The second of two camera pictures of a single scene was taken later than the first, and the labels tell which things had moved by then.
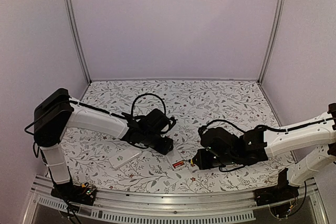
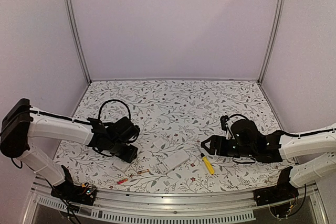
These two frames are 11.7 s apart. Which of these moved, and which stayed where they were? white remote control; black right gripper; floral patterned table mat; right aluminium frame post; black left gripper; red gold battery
Moved: red gold battery; white remote control; black right gripper; black left gripper
Stayed: floral patterned table mat; right aluminium frame post
